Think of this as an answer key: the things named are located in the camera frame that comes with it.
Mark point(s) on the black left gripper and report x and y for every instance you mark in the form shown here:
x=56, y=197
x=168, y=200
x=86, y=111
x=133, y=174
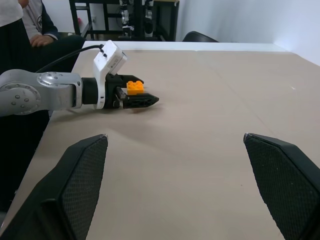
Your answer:
x=111, y=92

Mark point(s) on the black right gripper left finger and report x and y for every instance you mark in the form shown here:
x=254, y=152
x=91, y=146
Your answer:
x=75, y=190

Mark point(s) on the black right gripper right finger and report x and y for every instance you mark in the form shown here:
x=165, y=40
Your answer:
x=282, y=180

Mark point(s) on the orange toy building brick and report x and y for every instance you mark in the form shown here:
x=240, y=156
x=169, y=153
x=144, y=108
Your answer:
x=135, y=88

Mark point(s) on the seated person's bare hand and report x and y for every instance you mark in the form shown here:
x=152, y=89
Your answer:
x=41, y=40

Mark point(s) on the beige table cover mat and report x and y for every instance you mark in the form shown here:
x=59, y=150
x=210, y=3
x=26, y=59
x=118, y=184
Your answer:
x=190, y=120

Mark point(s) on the black and white background robot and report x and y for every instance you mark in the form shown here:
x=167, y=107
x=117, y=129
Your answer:
x=148, y=17

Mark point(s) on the black chair back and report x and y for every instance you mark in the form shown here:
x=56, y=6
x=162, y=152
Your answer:
x=197, y=37

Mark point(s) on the black metal shelf rack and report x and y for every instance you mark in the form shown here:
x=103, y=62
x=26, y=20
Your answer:
x=105, y=15

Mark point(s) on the seated person in dark jacket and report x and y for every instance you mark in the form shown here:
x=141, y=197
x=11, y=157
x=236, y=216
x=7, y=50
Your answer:
x=65, y=47

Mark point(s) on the person in white top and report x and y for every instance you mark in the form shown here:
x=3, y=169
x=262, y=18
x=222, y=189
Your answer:
x=10, y=11

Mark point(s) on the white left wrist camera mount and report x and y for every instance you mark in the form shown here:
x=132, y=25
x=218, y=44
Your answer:
x=106, y=58

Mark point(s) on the white wall socket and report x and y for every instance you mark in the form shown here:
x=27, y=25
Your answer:
x=93, y=19

